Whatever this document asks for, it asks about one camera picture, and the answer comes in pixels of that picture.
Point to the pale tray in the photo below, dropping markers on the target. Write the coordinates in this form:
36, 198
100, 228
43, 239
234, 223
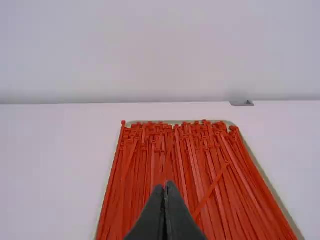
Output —
293, 225

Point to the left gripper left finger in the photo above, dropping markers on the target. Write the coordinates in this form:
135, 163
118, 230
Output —
152, 215

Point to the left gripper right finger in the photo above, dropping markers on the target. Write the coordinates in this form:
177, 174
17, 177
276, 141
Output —
177, 215

